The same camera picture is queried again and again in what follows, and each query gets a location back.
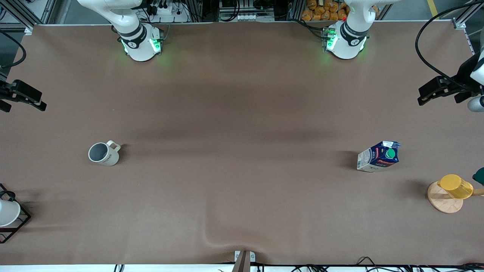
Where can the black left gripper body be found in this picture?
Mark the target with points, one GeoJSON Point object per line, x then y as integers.
{"type": "Point", "coordinates": [466, 76]}

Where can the bag of orange goods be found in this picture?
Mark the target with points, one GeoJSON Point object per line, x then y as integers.
{"type": "Point", "coordinates": [325, 10]}

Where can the blue and white milk carton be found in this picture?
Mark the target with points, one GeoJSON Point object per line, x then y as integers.
{"type": "Point", "coordinates": [376, 158]}

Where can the yellow plastic cup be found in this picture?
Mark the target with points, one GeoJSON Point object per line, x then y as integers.
{"type": "Point", "coordinates": [455, 186]}

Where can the round wooden cup stand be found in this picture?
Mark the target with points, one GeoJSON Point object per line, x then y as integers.
{"type": "Point", "coordinates": [444, 202]}

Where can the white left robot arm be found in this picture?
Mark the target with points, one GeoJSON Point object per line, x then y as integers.
{"type": "Point", "coordinates": [346, 41]}

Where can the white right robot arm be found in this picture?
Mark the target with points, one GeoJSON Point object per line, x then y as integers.
{"type": "Point", "coordinates": [138, 39]}

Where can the aluminium frame profile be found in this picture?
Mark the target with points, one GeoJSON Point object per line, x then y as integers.
{"type": "Point", "coordinates": [463, 20]}
{"type": "Point", "coordinates": [20, 15]}

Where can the cream mug with grey inside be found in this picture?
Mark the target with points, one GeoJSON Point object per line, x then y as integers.
{"type": "Point", "coordinates": [106, 158]}

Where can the metal table edge bracket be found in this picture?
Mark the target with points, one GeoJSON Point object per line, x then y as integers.
{"type": "Point", "coordinates": [244, 258]}

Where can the white power strip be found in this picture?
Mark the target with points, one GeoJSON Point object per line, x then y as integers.
{"type": "Point", "coordinates": [170, 15]}

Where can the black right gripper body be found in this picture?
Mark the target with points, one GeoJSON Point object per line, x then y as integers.
{"type": "Point", "coordinates": [5, 91]}

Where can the dark green object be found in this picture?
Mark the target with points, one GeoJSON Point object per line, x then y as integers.
{"type": "Point", "coordinates": [479, 176]}

